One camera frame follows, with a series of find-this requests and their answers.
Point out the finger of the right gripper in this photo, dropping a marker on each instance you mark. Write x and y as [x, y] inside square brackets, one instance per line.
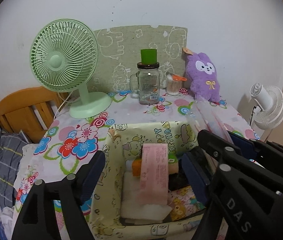
[213, 144]
[246, 146]

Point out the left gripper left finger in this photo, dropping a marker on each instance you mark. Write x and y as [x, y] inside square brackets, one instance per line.
[37, 219]

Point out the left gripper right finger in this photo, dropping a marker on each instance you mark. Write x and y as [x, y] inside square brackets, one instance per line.
[198, 173]

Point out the yellow cartoon tissue pack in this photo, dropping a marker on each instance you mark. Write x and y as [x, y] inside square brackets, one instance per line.
[183, 203]

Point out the pink tissue packet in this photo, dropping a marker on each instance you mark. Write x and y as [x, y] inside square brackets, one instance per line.
[154, 176]

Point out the white cloth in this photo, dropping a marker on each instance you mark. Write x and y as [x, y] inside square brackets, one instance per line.
[131, 206]

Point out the clear plastic pencil case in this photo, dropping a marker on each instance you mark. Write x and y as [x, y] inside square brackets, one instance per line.
[201, 116]

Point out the white standing fan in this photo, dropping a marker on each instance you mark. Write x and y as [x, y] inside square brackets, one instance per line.
[270, 101]

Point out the floral tablecloth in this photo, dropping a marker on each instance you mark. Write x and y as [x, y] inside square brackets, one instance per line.
[70, 143]

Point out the purple plush bunny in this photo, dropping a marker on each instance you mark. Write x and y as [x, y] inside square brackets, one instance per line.
[203, 76]

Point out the cotton swab jar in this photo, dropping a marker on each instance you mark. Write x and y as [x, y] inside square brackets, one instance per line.
[174, 83]

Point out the grey plaid pillow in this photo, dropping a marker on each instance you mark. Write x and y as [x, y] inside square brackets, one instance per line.
[11, 153]

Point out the yellow cartoon fabric bin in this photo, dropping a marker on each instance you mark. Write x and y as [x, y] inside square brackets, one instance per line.
[124, 142]

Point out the glass mason jar mug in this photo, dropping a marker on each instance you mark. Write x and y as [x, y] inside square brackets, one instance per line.
[145, 83]

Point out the green plastic cup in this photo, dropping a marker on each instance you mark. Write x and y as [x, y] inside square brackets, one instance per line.
[148, 56]

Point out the wooden bed headboard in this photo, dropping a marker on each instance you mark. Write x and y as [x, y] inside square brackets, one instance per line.
[29, 110]

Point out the green desk fan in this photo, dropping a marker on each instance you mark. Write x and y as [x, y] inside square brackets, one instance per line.
[63, 58]

